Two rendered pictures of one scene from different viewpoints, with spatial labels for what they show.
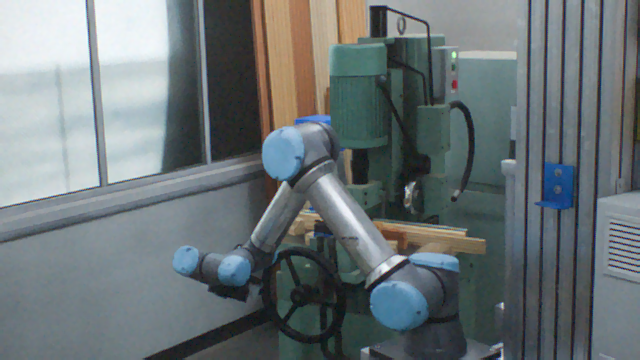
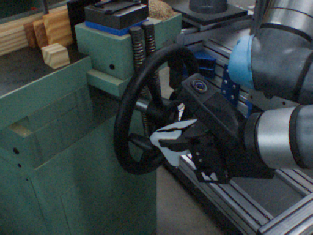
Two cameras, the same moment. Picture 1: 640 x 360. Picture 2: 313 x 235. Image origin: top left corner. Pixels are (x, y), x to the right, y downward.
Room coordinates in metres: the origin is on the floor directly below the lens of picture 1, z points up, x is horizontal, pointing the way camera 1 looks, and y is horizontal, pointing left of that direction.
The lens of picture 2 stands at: (2.34, 0.61, 1.19)
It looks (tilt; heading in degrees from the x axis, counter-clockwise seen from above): 36 degrees down; 273
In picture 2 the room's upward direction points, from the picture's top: straight up
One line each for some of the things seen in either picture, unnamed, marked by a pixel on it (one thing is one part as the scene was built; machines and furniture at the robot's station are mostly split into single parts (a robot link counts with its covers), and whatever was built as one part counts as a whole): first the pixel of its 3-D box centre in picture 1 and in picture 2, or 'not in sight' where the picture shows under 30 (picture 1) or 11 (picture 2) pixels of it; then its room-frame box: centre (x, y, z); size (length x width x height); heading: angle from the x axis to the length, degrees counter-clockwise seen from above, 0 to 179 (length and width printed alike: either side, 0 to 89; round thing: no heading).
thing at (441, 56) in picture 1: (444, 71); not in sight; (2.84, -0.41, 1.40); 0.10 x 0.06 x 0.16; 147
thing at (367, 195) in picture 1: (364, 196); not in sight; (2.66, -0.13, 1.03); 0.14 x 0.07 x 0.09; 147
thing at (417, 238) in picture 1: (395, 235); (86, 14); (2.58, -0.22, 0.92); 0.58 x 0.02 x 0.04; 57
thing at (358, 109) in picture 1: (358, 95); not in sight; (2.65, -0.12, 1.35); 0.18 x 0.18 x 0.31
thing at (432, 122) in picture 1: (434, 129); not in sight; (2.74, -0.36, 1.23); 0.09 x 0.08 x 0.15; 147
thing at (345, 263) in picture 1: (341, 249); (120, 42); (2.46, -0.05, 0.92); 0.15 x 0.13 x 0.09; 57
